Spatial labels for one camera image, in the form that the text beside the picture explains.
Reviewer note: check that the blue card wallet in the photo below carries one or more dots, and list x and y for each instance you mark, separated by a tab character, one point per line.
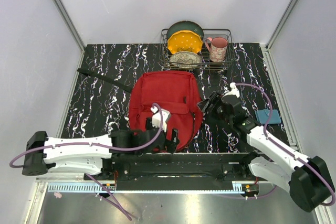
263	115

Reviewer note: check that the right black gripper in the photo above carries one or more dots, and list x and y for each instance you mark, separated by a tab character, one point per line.
216	99

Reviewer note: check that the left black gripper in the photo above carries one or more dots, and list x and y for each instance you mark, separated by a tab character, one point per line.
171	144

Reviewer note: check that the yellow dotted plate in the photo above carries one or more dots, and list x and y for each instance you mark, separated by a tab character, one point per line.
184	40

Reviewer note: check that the red student backpack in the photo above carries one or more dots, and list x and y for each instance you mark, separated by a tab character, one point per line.
175	91

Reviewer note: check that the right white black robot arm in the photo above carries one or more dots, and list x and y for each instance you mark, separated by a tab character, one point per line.
306	180

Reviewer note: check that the aluminium frame rail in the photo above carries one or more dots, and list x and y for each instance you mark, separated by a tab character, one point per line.
69	23

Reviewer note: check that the grey patterned small plate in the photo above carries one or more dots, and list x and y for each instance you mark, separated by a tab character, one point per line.
185	59

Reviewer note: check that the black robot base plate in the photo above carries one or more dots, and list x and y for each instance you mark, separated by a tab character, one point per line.
223	166

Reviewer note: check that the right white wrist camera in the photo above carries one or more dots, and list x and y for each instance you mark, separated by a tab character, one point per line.
233	90

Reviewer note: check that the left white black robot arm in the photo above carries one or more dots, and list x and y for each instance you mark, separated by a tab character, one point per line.
46	154

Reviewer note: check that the pink patterned mug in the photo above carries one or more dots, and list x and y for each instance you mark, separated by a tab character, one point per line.
217	48

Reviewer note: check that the dark green plate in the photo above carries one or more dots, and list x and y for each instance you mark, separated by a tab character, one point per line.
185	25

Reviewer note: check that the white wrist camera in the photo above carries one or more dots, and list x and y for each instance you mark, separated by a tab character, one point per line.
233	90
160	118

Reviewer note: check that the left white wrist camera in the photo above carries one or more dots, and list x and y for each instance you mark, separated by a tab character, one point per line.
160	118

